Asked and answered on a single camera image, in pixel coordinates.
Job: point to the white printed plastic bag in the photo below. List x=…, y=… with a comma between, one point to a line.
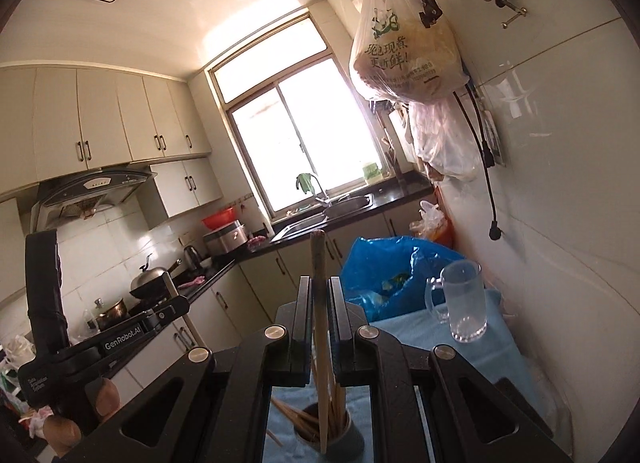
x=405, y=53

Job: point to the blue plastic bag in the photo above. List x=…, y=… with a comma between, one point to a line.
x=380, y=258

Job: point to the clear pink plastic bags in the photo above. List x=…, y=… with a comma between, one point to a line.
x=445, y=143

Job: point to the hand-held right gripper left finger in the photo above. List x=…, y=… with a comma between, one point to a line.
x=307, y=328

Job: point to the steel kettle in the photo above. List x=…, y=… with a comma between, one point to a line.
x=191, y=257

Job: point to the group of bamboo chopsticks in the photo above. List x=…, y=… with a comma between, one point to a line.
x=295, y=415

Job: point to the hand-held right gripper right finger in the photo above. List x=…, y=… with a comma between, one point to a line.
x=333, y=328

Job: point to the range hood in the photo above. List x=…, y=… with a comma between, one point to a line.
x=95, y=188

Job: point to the person's left hand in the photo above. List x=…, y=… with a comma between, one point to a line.
x=107, y=395

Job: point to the red plastic basin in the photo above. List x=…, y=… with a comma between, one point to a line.
x=219, y=217

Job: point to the steel pot with lid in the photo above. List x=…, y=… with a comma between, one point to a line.
x=111, y=313

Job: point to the kitchen window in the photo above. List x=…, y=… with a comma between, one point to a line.
x=300, y=133

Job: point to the green box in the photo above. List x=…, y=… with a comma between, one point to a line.
x=372, y=170

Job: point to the light blue tablecloth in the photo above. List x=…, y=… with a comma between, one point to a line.
x=415, y=338

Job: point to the chrome faucet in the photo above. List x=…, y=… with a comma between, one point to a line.
x=322, y=190

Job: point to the black wok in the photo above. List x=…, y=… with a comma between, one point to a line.
x=150, y=283

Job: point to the pink cloth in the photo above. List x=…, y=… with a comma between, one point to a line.
x=40, y=420

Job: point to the black kitchen countertop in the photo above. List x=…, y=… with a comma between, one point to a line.
x=395, y=195

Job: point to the cream wall cabinets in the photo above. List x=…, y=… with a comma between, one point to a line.
x=100, y=113

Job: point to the steel kitchen sink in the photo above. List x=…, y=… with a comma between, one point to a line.
x=345, y=205

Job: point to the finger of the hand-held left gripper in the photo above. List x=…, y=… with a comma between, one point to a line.
x=167, y=314

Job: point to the orange plastic bag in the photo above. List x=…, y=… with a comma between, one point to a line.
x=435, y=228

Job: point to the cream base cabinets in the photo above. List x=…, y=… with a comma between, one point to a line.
x=260, y=278

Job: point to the dark grey utensil cup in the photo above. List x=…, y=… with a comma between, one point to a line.
x=350, y=438

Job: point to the pink rag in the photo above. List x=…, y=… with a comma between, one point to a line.
x=192, y=282
x=256, y=243

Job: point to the long bamboo chopstick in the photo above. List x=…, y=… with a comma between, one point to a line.
x=193, y=337
x=317, y=263

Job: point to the steel rice cooker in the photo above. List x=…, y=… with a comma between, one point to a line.
x=225, y=239

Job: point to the green glove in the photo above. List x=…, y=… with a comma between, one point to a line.
x=304, y=182

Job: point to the clear glass mug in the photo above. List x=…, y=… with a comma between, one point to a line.
x=465, y=303

